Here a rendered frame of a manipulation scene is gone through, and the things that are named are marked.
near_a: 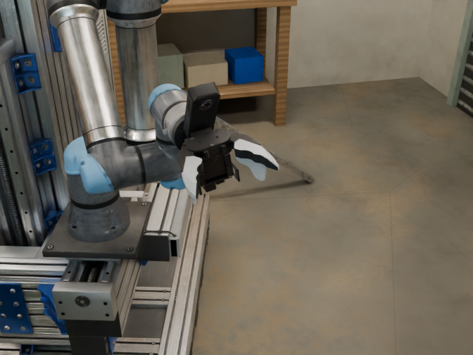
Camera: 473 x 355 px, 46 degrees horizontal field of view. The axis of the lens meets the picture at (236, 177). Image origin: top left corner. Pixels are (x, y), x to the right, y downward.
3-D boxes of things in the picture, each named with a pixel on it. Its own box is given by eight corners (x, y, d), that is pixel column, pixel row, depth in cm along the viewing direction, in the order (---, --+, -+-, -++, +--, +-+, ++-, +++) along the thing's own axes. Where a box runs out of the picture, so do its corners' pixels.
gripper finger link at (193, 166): (202, 223, 80) (212, 186, 88) (196, 190, 77) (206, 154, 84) (181, 224, 81) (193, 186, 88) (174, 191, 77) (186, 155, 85)
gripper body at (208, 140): (243, 182, 90) (216, 150, 100) (237, 136, 86) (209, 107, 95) (200, 198, 88) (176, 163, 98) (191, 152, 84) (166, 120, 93)
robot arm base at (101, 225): (78, 206, 147) (72, 174, 142) (135, 208, 147) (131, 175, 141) (60, 241, 134) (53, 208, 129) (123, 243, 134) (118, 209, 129)
